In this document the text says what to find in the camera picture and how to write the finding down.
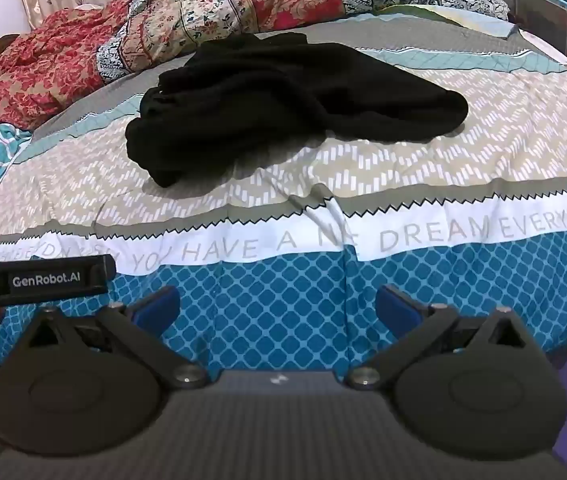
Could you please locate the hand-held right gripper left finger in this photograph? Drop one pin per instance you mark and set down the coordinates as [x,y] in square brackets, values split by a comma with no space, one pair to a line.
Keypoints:
[159,305]

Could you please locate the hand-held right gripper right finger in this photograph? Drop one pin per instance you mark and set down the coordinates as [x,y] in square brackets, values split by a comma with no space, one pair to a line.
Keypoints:
[397,307]

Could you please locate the black pants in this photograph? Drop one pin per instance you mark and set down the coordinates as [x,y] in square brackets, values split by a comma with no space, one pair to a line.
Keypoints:
[283,105]

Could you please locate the patterned bedsheet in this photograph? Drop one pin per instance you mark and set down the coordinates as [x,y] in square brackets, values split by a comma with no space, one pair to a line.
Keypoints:
[313,220]

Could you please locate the red floral patchwork quilt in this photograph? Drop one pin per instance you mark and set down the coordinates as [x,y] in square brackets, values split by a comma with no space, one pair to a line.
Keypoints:
[188,15]

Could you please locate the pale yellow-green cloth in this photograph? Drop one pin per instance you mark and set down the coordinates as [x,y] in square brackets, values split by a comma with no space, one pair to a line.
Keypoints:
[433,12]

